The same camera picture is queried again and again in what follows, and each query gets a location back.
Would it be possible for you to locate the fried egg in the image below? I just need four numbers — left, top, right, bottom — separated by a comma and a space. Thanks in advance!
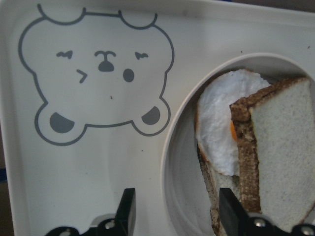
195, 69, 270, 176

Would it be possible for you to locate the white round plate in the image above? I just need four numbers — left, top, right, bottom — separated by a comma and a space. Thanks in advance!
161, 53, 314, 236

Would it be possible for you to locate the bread slice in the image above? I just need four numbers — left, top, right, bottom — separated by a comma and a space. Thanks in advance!
230, 78, 315, 231
195, 71, 244, 236

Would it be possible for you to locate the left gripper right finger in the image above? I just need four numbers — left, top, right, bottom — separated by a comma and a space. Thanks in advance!
219, 188, 249, 236

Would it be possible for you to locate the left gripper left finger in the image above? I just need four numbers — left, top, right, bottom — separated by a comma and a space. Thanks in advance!
115, 188, 136, 236

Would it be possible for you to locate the cream bear tray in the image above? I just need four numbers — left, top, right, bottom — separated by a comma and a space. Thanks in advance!
0, 0, 315, 236

